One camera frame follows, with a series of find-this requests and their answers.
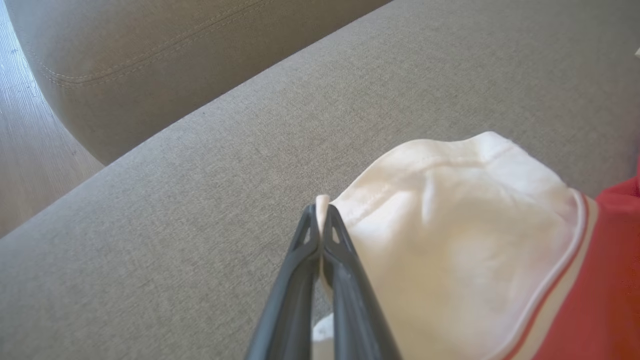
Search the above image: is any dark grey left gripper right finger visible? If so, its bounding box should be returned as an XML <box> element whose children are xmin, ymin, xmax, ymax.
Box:
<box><xmin>322</xmin><ymin>204</ymin><xmax>403</xmax><ymax>360</ymax></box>

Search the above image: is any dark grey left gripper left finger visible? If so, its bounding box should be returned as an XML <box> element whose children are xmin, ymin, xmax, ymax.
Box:
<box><xmin>245</xmin><ymin>202</ymin><xmax>322</xmax><ymax>360</ymax></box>

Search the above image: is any red jersey with striped trim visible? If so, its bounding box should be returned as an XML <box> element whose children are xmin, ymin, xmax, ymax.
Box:
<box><xmin>311</xmin><ymin>131</ymin><xmax>640</xmax><ymax>360</ymax></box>

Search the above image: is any grey fabric sofa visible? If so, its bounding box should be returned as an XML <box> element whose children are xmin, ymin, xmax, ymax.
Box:
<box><xmin>0</xmin><ymin>0</ymin><xmax>640</xmax><ymax>360</ymax></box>

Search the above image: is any grey seamed sofa section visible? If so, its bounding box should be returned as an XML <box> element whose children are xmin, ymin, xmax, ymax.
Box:
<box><xmin>4</xmin><ymin>0</ymin><xmax>393</xmax><ymax>166</ymax></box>

